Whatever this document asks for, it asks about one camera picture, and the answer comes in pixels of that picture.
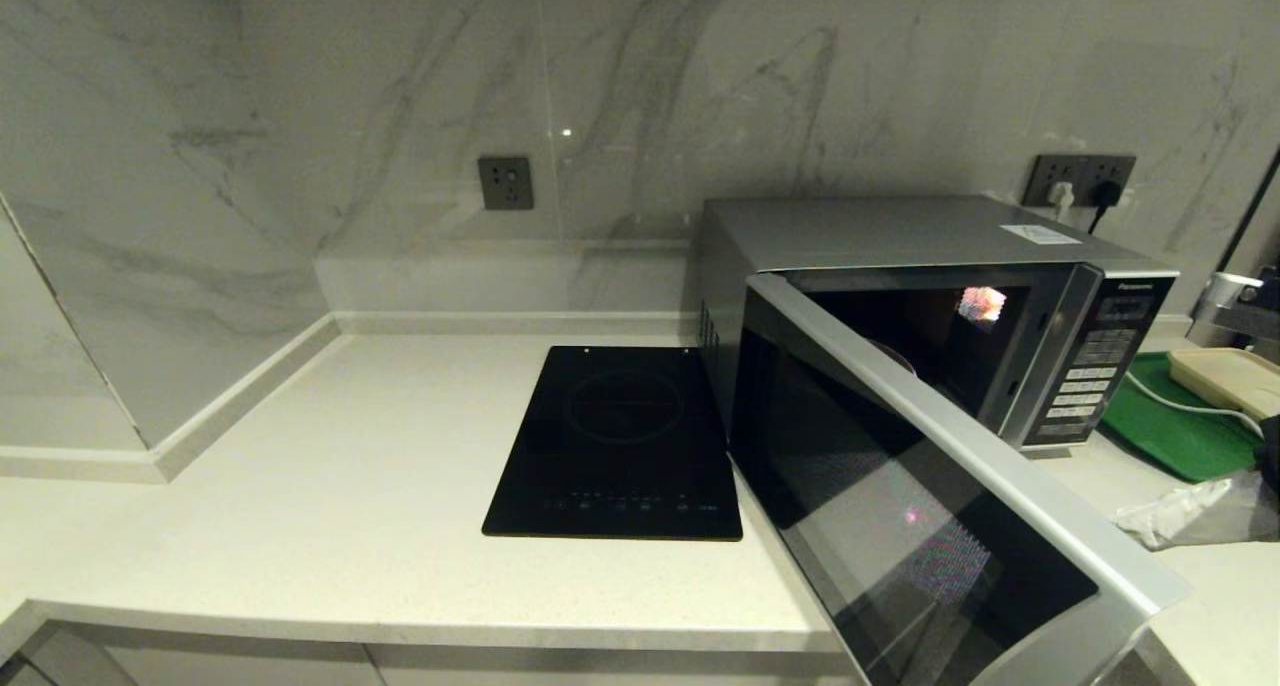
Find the grey angled cabinet panel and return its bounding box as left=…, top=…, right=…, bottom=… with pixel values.
left=0, top=626, right=136, bottom=686

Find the grey cabinet door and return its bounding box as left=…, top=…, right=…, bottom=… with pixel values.
left=100, top=638, right=386, bottom=686

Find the silver metal sensor box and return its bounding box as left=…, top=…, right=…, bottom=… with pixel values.
left=1190, top=266, right=1280, bottom=345

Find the black power plug with cable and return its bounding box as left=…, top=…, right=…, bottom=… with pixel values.
left=1086, top=180, right=1121, bottom=239

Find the microwave door with dark glass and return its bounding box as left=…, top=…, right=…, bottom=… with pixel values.
left=730, top=271, right=1194, bottom=686

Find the black induction cooktop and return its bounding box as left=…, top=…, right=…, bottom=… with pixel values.
left=482, top=346, right=743, bottom=541

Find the green plastic tray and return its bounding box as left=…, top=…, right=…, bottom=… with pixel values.
left=1100, top=352, right=1266, bottom=483

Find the beige power strip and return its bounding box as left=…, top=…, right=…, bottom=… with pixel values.
left=1168, top=347, right=1280, bottom=422

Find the white power cable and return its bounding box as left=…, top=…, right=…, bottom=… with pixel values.
left=1125, top=369, right=1266, bottom=437

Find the grey single wall socket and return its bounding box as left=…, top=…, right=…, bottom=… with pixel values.
left=477, top=156, right=535, bottom=212

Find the white paper label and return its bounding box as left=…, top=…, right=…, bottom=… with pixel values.
left=1000, top=224, right=1083, bottom=246

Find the grey double wall socket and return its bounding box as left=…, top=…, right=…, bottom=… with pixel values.
left=1024, top=154, right=1138, bottom=208

